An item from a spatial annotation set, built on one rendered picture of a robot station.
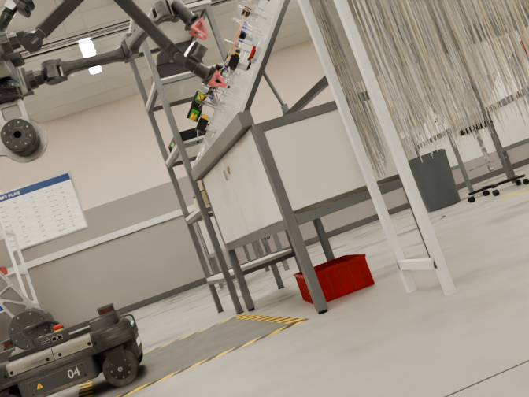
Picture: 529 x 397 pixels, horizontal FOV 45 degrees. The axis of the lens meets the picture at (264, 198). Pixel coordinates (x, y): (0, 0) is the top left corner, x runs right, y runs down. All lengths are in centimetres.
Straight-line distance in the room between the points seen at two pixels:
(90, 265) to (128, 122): 238
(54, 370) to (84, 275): 782
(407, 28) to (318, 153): 73
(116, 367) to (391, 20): 164
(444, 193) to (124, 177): 535
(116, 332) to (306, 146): 106
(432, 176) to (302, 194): 474
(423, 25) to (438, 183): 518
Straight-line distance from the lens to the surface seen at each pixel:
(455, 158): 850
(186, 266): 1034
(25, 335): 283
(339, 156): 265
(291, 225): 253
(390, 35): 211
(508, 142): 722
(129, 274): 1036
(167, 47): 282
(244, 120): 256
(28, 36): 277
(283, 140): 259
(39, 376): 264
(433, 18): 218
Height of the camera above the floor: 36
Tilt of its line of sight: 3 degrees up
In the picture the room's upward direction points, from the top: 20 degrees counter-clockwise
